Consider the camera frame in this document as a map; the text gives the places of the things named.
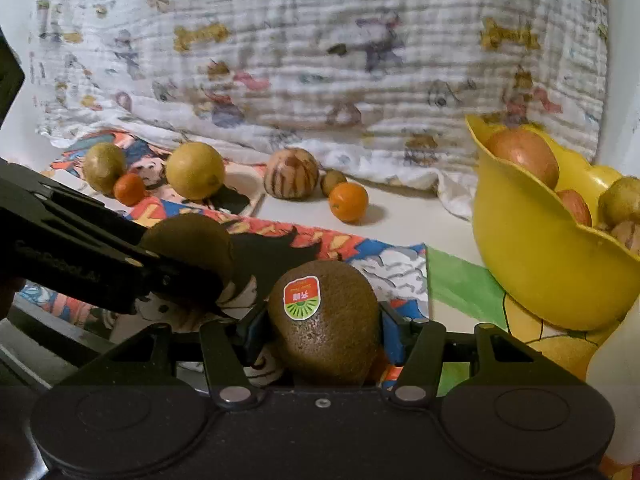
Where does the small orange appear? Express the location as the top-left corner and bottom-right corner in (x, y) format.
(113, 173), (147, 207)

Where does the white printed blanket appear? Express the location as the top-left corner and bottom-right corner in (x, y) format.
(27, 0), (613, 221)

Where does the striped round fruit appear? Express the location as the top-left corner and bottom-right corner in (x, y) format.
(264, 147), (320, 200)

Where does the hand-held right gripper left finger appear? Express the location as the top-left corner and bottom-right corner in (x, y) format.
(107, 305), (273, 408)

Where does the small red apple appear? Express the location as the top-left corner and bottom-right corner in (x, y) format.
(556, 188), (593, 228)

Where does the kiwi with red green sticker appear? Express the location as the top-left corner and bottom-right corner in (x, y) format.
(266, 261), (383, 386)

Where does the brown green pear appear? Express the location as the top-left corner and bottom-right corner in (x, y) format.
(597, 176), (640, 226)

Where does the green-yellow lemon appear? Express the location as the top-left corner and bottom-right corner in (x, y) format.
(82, 142), (127, 197)

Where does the large orange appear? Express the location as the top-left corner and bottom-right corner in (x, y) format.
(328, 182), (369, 224)

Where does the cartoon printed mat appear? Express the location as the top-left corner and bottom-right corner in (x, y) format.
(10, 127), (626, 480)

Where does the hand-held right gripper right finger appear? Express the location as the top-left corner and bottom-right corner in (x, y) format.
(377, 302), (566, 407)

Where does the tan ridged fruit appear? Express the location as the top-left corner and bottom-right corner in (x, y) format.
(607, 220), (640, 256)

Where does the small brown kiwi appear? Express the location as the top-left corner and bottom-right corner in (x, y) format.
(320, 170), (347, 197)

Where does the yellow plastic bowl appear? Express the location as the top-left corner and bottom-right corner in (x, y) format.
(465, 114), (640, 332)

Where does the yellow lemon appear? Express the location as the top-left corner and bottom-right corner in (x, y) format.
(166, 141), (226, 201)

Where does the plain brown kiwi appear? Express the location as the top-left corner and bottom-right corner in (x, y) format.
(140, 214), (235, 335)

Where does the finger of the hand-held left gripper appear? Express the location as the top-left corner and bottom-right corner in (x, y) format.
(0, 157), (151, 257)
(127, 255), (226, 318)

